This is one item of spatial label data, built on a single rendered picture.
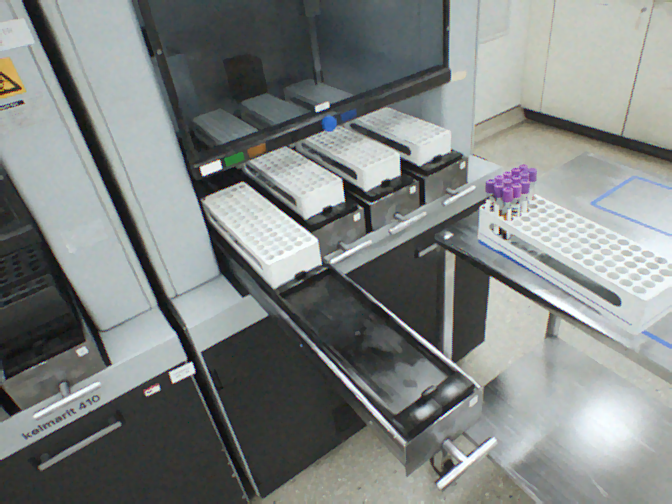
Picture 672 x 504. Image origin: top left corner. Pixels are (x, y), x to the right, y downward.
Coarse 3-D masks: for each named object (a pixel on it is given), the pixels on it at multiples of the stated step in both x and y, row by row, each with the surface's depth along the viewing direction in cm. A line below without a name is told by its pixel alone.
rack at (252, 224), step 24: (216, 192) 103; (240, 192) 102; (216, 216) 96; (240, 216) 94; (264, 216) 93; (240, 240) 88; (264, 240) 88; (288, 240) 86; (312, 240) 85; (264, 264) 82; (288, 264) 83; (312, 264) 86
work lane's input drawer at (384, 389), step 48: (288, 288) 83; (336, 288) 84; (288, 336) 82; (336, 336) 75; (384, 336) 74; (336, 384) 71; (384, 384) 67; (432, 384) 66; (384, 432) 63; (432, 432) 62
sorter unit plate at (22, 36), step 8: (0, 24) 63; (8, 24) 64; (16, 24) 64; (24, 24) 65; (0, 32) 64; (8, 32) 64; (16, 32) 65; (24, 32) 65; (0, 40) 64; (8, 40) 64; (16, 40) 65; (24, 40) 65; (32, 40) 66; (0, 48) 64; (8, 48) 65
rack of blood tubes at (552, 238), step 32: (480, 224) 85; (512, 224) 79; (544, 224) 78; (576, 224) 77; (512, 256) 81; (544, 256) 80; (576, 256) 72; (608, 256) 70; (640, 256) 70; (576, 288) 72; (608, 288) 67; (640, 288) 65; (640, 320) 65
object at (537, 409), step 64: (576, 192) 95; (640, 192) 93; (448, 256) 91; (448, 320) 101; (576, 320) 70; (512, 384) 126; (576, 384) 124; (512, 448) 113; (576, 448) 111; (640, 448) 109
